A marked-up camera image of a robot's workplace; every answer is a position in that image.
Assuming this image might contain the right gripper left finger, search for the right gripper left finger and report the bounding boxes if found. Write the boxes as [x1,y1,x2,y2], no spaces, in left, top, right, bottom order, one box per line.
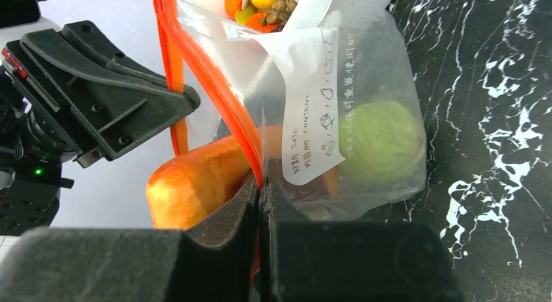
[1,178,258,301]

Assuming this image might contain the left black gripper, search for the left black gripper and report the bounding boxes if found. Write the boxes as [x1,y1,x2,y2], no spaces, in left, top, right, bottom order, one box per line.
[1,0,200,236]

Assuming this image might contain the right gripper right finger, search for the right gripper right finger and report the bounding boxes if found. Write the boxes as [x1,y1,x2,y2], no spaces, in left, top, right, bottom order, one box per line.
[259,160,464,301]

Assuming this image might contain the green toy cabbage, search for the green toy cabbage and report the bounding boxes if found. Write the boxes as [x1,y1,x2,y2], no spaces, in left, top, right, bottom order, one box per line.
[338,101,426,187]

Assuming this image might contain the clear orange-zip bag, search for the clear orange-zip bag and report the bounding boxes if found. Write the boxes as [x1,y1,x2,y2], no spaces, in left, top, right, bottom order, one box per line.
[153,0,426,221]

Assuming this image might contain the orange toy carrot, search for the orange toy carrot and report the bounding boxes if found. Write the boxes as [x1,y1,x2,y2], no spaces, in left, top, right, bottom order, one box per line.
[224,0,243,20]

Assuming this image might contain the white plastic bin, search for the white plastic bin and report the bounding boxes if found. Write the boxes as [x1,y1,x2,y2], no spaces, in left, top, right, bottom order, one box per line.
[184,0,391,33]

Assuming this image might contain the black marble table mat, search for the black marble table mat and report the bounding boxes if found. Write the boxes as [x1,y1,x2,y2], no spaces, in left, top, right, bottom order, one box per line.
[364,0,551,301]

